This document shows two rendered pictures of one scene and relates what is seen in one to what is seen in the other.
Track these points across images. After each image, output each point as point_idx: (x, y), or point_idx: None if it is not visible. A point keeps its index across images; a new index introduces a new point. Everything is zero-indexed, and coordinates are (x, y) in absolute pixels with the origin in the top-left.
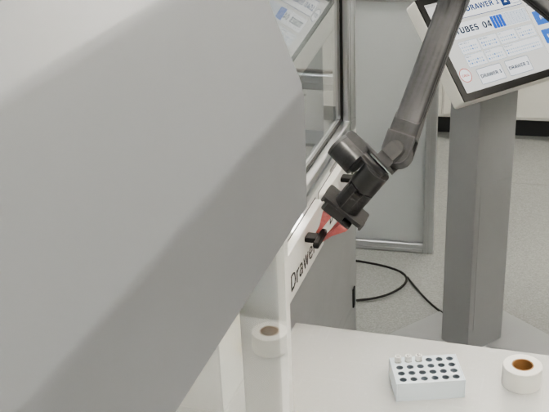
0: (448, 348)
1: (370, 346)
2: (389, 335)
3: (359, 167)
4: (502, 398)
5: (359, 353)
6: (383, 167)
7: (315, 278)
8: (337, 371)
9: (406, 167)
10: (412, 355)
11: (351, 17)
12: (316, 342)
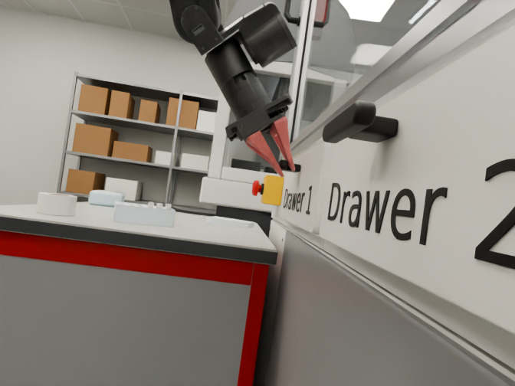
0: (110, 226)
1: (191, 234)
2: (173, 236)
3: (249, 54)
4: (82, 214)
5: (200, 233)
6: (215, 47)
7: (315, 306)
8: (215, 232)
9: (182, 37)
10: (149, 228)
11: None
12: (244, 240)
